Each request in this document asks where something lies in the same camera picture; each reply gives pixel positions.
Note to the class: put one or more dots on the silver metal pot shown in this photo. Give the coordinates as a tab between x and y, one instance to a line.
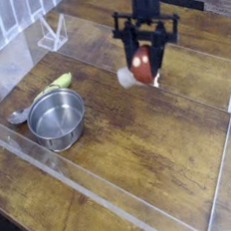
56	119

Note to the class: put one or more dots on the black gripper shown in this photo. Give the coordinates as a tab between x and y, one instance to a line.
159	30

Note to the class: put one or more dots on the black strip on table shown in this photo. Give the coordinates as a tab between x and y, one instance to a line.
192	4

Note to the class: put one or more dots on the clear acrylic triangle bracket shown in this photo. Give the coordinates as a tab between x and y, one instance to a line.
53	40

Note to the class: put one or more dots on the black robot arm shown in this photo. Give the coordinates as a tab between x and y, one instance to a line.
145	9

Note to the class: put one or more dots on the green handled metal spoon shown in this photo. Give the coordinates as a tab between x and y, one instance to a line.
62	82

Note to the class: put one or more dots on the red white toy mushroom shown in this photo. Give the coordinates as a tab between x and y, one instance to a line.
139	73

